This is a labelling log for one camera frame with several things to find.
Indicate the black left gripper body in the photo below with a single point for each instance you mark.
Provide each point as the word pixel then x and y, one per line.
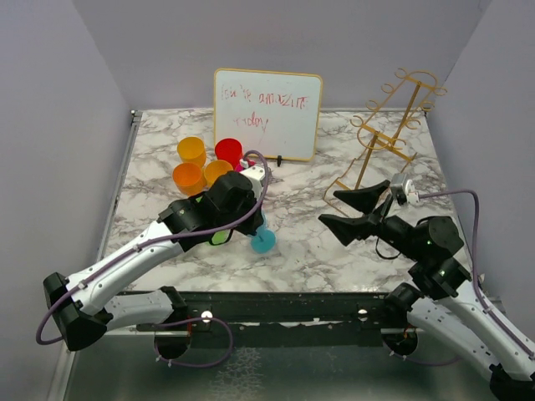
pixel 249 225

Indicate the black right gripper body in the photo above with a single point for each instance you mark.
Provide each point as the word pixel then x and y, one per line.
pixel 379 214

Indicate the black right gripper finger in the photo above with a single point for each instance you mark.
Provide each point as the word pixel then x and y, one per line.
pixel 345 229
pixel 363 200

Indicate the teal wine glass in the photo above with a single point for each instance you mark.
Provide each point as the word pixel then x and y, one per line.
pixel 264 240

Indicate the green wine glass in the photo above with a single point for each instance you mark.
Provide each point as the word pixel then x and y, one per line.
pixel 219 238

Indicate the yellow wine glass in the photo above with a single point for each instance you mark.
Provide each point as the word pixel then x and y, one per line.
pixel 192 150
pixel 216 169

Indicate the orange wine glass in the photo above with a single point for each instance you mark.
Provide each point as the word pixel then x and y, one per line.
pixel 189 179

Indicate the red wine glass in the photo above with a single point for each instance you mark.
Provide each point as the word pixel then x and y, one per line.
pixel 230 150

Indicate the gold wire glass rack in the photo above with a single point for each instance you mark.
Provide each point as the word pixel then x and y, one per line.
pixel 423 87

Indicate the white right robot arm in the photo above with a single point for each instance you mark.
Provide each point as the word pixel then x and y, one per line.
pixel 444 298

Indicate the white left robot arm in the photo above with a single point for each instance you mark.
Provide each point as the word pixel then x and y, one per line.
pixel 87 304

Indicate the yellow framed whiteboard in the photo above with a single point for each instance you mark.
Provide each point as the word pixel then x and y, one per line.
pixel 273 112

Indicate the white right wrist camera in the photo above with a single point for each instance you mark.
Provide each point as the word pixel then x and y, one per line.
pixel 403 190

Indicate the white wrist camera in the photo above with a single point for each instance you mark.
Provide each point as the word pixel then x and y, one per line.
pixel 254 172
pixel 403 190

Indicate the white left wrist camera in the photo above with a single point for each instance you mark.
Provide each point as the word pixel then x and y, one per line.
pixel 254 172

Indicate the black front mounting rail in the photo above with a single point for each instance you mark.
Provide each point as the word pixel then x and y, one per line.
pixel 279 319

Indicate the aluminium left side rail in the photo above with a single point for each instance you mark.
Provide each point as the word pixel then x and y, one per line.
pixel 119 179

